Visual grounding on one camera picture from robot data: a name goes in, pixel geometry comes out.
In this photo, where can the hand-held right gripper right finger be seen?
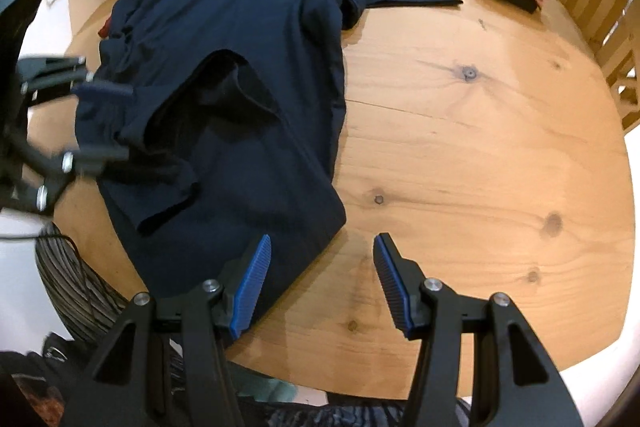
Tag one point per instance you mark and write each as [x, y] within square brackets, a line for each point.
[392, 287]

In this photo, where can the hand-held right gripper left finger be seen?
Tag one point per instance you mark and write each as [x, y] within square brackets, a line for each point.
[252, 287]

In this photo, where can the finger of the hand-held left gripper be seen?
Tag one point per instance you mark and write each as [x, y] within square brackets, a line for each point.
[100, 154]
[105, 91]

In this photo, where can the navy blue t-shirt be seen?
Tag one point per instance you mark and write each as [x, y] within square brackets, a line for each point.
[250, 32]

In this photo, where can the teal cloth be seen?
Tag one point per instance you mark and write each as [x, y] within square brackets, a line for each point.
[265, 387]

